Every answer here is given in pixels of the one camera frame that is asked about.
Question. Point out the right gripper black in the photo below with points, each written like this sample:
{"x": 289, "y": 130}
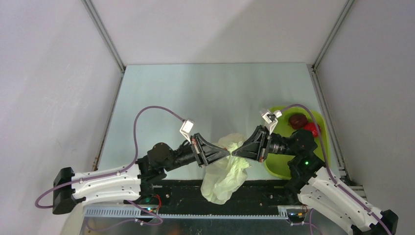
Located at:
{"x": 257, "y": 147}

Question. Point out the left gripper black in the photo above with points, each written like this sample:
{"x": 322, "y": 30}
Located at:
{"x": 206, "y": 153}

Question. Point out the pale green plastic bag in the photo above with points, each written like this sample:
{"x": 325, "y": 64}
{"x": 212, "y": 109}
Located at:
{"x": 223, "y": 178}

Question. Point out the red fake fruit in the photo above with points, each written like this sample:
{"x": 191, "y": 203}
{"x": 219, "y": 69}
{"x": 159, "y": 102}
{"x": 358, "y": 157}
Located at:
{"x": 312, "y": 127}

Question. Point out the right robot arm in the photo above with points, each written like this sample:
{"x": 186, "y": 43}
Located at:
{"x": 315, "y": 185}

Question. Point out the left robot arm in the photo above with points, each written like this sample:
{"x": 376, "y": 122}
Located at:
{"x": 122, "y": 183}

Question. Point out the dark brown fake fruit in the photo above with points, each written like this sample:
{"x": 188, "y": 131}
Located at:
{"x": 298, "y": 121}

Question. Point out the green plastic tray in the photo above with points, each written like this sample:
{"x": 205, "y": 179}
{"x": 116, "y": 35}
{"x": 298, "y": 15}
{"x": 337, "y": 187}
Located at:
{"x": 277, "y": 165}

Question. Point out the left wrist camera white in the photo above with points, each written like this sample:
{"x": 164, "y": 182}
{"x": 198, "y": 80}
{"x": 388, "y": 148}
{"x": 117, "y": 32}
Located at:
{"x": 186, "y": 128}

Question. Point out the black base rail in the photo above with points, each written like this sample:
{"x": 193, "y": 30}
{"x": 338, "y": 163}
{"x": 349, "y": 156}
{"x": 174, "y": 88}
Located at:
{"x": 199, "y": 198}

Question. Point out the right aluminium frame post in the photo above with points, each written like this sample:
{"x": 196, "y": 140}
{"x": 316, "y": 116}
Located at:
{"x": 333, "y": 32}

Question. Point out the aluminium frame post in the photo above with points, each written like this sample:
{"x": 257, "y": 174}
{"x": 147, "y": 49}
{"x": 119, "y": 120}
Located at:
{"x": 333, "y": 32}
{"x": 102, "y": 31}

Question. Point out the left aluminium frame post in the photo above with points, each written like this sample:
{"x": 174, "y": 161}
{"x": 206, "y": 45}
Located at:
{"x": 102, "y": 31}

